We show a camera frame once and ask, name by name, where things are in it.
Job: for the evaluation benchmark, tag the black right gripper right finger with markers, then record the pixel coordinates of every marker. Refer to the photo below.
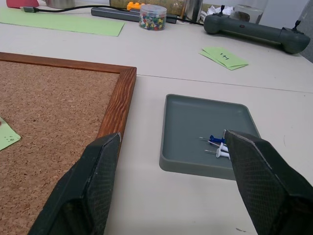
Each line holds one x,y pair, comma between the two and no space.
264,186

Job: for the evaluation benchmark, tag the clear jar of push pins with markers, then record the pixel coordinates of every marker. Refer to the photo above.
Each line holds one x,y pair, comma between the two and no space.
152,18

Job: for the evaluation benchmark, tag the large green paper sheet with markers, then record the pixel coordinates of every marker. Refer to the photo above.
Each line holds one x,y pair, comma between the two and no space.
61,23

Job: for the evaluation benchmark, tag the crumpled white paper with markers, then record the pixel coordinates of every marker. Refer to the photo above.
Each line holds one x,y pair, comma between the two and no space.
220,10

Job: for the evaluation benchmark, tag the dark grey flat bar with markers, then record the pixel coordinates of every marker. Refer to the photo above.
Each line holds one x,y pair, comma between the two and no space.
115,13

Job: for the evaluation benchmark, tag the orange toy brick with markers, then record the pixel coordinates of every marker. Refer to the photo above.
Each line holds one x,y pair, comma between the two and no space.
134,6

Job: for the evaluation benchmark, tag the folded green paper notes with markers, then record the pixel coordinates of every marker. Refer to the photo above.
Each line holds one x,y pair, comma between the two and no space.
223,57

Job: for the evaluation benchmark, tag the grey handheld remote controller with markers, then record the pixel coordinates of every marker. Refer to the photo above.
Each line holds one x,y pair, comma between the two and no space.
254,31

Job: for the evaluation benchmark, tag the metal cylinder container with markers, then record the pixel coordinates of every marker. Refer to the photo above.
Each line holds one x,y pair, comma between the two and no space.
193,9

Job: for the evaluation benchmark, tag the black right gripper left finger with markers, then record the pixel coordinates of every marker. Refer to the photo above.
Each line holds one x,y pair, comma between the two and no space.
97,186

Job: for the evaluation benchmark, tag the white push pin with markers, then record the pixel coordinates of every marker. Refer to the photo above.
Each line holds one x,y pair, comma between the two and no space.
221,154
223,147

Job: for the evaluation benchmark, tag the blue push pin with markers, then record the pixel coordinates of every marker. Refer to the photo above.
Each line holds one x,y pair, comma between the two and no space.
216,139

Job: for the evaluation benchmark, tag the red object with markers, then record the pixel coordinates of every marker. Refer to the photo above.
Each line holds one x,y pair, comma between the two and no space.
22,3

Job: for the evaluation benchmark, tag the wood framed cork board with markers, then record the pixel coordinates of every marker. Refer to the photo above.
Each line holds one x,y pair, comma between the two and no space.
58,110

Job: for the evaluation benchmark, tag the metal cup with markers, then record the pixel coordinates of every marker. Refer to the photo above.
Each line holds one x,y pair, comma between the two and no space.
60,3

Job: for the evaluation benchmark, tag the grey plastic tray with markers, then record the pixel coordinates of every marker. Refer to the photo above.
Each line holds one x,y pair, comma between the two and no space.
195,127

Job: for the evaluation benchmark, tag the green note with writing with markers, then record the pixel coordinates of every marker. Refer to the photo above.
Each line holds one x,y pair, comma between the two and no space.
6,137

